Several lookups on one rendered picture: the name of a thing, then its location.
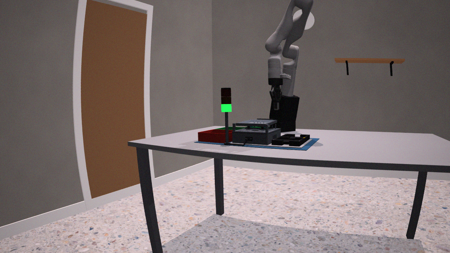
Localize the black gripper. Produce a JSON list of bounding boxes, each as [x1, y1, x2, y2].
[[268, 78, 283, 110]]

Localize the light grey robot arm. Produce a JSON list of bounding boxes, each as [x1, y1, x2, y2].
[[265, 0, 314, 97]]

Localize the red bin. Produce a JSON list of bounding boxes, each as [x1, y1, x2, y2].
[[198, 129, 233, 143]]

